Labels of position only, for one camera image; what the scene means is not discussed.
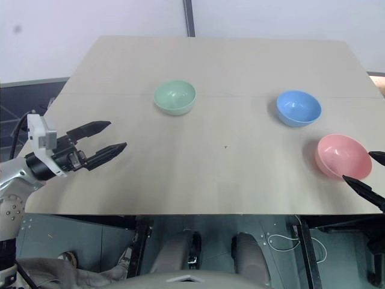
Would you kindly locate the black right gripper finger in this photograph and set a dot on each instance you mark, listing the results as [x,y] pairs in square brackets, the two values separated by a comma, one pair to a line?
[364,190]
[379,156]

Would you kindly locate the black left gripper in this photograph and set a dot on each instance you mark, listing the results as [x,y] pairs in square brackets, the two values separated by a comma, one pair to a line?
[64,159]

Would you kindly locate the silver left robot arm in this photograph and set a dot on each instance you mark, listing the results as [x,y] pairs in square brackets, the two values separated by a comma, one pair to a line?
[13,183]

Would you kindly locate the pink red bowl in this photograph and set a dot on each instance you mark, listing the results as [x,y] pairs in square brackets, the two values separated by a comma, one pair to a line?
[343,156]

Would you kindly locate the light wooden board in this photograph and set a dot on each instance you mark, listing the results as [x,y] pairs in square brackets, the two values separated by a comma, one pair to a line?
[378,85]

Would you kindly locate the black table leg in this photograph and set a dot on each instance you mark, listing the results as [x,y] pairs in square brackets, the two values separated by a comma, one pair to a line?
[309,250]
[139,241]

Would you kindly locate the green bowl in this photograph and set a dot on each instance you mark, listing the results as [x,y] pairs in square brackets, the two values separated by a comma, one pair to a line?
[174,97]

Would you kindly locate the dark blue panel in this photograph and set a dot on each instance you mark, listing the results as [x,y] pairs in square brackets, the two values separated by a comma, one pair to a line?
[21,96]

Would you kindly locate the blue bowl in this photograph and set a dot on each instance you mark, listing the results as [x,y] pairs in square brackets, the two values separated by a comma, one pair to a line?
[299,109]

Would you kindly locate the grey robot leg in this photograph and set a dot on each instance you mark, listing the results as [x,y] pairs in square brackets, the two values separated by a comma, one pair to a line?
[249,253]

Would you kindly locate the grey robot torso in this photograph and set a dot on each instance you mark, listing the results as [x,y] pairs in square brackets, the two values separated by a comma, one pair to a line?
[192,280]

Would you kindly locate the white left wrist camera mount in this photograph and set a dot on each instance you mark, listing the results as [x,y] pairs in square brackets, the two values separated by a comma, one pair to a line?
[39,132]

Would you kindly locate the dark vertical wall post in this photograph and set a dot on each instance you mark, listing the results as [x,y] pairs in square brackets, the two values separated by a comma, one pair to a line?
[189,16]

